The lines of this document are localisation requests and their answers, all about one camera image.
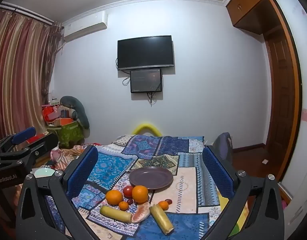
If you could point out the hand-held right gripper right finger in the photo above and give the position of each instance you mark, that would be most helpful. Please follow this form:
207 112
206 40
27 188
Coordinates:
216 172

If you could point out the pink plush toy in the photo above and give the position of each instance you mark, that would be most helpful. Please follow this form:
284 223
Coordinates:
56 154

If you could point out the pile of red boxes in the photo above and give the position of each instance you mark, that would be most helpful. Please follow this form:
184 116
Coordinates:
52 113

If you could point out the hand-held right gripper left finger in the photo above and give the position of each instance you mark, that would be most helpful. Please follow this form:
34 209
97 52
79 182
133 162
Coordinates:
84 170

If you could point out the pomelo wedge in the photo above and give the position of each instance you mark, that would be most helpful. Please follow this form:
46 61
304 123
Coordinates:
141 213

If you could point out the orange floral quilt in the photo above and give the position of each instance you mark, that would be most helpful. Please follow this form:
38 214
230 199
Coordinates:
68 155

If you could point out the small dark red fruit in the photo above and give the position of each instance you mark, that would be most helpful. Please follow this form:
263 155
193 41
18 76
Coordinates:
129 201
169 201

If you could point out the blue patchwork blanket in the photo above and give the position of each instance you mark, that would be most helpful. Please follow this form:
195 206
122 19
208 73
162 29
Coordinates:
186 180

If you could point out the dark purple plate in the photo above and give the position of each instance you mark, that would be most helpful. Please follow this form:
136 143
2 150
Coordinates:
151 177

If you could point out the white plastic appliance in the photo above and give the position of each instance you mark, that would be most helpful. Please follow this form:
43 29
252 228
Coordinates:
301 200

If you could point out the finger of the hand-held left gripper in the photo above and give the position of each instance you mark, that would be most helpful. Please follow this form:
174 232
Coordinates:
47 141
24 133

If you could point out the brown wooden door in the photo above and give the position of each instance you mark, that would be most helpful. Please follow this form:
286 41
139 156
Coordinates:
281 92

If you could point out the yellow corn cob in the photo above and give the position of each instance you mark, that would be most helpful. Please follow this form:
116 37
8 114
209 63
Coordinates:
161 218
116 214

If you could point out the dark curtain rail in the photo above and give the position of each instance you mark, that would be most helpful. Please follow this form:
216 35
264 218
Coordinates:
28 13

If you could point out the striped red curtain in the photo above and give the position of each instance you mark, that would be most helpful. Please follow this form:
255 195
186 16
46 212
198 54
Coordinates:
18 67

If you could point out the small tangerine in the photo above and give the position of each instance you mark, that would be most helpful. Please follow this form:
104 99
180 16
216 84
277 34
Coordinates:
164 205
123 205

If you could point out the white air conditioner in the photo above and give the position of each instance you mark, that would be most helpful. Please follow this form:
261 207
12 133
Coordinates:
84 27

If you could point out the red tomato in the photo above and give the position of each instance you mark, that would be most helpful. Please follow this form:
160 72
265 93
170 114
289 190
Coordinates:
127 191

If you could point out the grey plush toy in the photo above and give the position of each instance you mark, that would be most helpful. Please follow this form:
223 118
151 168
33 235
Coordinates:
79 112

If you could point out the white sliding wardrobe door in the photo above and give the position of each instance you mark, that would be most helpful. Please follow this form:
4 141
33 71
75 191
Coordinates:
296 55

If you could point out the large orange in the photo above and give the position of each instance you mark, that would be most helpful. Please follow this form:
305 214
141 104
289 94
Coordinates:
140 193
114 197

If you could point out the black wall television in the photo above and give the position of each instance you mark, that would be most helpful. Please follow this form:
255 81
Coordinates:
145 52

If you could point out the wooden overhead cabinet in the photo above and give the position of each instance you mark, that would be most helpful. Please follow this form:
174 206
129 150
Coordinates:
248 5

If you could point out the small black monitor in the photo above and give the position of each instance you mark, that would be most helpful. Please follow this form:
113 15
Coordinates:
146 81

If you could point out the flat red box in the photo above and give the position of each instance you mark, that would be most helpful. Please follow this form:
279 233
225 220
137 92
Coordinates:
34 139

